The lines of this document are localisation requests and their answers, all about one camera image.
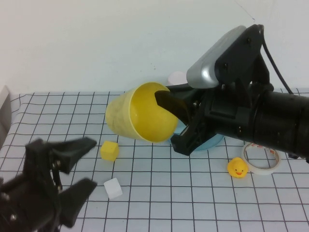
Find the yellow foam cube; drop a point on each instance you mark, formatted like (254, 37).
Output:
(109, 151)

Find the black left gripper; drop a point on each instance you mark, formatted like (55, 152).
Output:
(26, 193)

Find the pink plastic cup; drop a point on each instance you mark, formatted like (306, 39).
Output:
(177, 77)

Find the grey side panel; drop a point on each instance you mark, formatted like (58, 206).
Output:
(4, 116)

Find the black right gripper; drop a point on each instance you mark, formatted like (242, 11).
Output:
(224, 116)

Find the yellow plastic cup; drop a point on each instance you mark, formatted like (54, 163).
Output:
(120, 116)

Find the white foam cube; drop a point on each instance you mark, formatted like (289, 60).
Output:
(113, 189)

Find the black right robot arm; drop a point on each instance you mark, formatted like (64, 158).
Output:
(282, 120)

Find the blue cup stand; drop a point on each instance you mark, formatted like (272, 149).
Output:
(212, 142)

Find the yellow rubber duck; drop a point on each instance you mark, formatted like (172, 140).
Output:
(237, 168)

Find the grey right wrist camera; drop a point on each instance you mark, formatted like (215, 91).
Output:
(217, 58)

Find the white tape roll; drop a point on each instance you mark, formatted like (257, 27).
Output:
(263, 170)

